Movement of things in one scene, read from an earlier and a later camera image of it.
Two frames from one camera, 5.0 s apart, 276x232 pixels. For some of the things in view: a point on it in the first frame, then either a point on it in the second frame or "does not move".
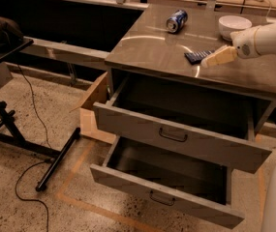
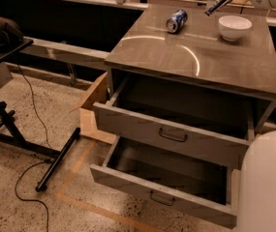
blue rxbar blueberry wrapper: x=197 y=57 -> x=219 y=3
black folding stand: x=7 y=130 does not move
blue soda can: x=176 y=21 does not move
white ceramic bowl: x=229 y=24 does not move
